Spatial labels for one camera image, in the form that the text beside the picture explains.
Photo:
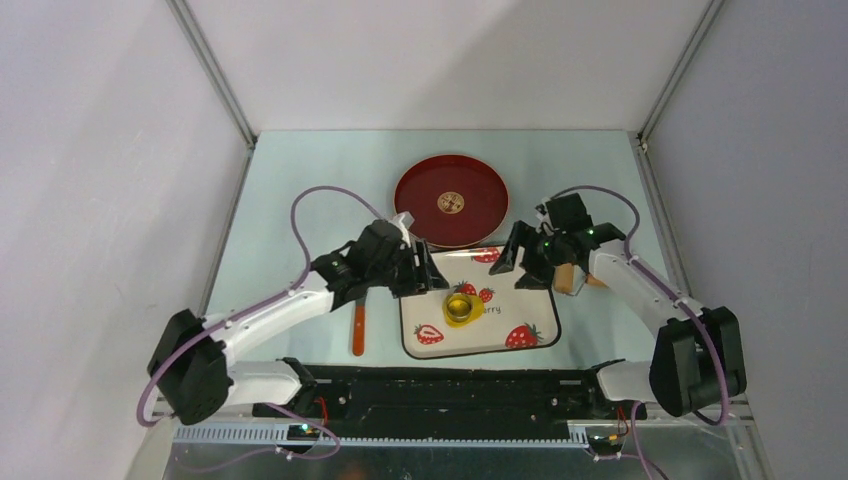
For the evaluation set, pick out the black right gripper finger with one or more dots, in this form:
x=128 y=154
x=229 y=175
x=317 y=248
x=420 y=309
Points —
x=538 y=273
x=518 y=238

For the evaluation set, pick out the wooden dough roller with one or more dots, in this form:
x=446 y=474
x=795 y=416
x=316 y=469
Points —
x=570 y=280

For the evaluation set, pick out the yellow dough piece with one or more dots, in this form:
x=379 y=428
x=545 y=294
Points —
x=460 y=309

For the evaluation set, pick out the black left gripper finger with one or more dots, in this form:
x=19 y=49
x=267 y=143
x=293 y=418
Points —
x=427 y=275
x=406 y=282

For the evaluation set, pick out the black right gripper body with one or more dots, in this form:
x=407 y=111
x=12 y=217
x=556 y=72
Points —
x=547 y=248

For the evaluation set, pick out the aluminium frame rail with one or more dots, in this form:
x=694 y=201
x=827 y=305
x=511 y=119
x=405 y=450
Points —
x=258 y=424

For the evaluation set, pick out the red round tray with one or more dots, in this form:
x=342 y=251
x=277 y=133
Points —
x=456 y=200

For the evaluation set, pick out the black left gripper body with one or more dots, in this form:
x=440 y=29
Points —
x=402 y=256

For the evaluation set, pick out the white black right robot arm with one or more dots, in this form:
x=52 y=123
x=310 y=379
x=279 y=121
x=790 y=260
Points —
x=697 y=365

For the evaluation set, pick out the white strawberry rectangular tray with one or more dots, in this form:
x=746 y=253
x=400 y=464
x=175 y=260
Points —
x=513 y=319

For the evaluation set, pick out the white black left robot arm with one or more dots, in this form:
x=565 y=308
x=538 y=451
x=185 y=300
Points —
x=198 y=365

